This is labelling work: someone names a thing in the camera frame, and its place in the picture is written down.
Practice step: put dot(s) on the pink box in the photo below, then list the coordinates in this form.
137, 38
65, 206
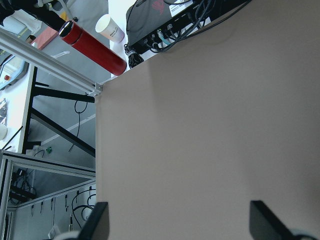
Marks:
44, 38

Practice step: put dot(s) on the aluminium frame rail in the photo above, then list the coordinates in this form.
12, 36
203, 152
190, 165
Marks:
32, 55

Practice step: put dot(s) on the white paper cup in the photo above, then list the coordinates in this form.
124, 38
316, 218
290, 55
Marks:
108, 28

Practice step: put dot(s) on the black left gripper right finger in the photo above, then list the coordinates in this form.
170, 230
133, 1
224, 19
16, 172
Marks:
265, 225

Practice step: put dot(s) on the black computer box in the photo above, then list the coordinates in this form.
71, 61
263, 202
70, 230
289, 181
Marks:
155, 25

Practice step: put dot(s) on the red thermos bottle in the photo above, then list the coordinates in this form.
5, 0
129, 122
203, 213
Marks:
93, 49

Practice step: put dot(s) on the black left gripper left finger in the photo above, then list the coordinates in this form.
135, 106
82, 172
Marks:
97, 227

